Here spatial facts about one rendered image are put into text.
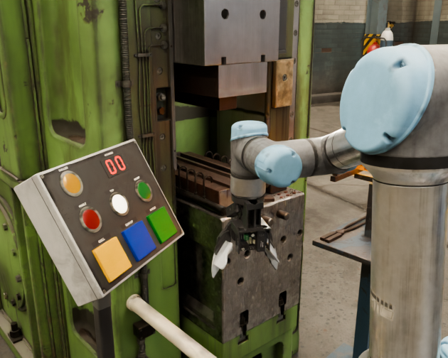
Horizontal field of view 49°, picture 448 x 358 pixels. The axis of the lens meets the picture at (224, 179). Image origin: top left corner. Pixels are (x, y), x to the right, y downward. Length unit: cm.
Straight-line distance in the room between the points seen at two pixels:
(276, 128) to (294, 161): 97
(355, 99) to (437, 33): 1013
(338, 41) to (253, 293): 825
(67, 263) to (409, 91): 76
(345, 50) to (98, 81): 859
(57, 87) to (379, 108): 135
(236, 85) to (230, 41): 13
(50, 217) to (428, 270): 71
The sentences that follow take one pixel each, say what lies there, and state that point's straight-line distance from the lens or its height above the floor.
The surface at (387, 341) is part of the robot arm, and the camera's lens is 66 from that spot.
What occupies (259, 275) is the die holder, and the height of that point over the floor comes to 67.
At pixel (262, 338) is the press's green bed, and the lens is 186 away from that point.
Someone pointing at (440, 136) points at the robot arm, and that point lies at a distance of 56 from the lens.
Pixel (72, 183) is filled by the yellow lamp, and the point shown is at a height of 116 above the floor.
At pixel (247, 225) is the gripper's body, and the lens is 102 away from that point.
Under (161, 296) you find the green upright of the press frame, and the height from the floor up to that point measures 60.
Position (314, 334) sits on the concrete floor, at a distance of 260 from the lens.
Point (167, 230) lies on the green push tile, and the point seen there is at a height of 99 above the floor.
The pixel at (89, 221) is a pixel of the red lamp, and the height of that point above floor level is 109.
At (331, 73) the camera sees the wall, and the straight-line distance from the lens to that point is 963.
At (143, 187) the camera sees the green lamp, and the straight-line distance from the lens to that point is 122.
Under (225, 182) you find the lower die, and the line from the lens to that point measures 158.
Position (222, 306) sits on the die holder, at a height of 61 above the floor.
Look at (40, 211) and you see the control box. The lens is 105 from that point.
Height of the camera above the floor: 149
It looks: 18 degrees down
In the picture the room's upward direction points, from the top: straight up
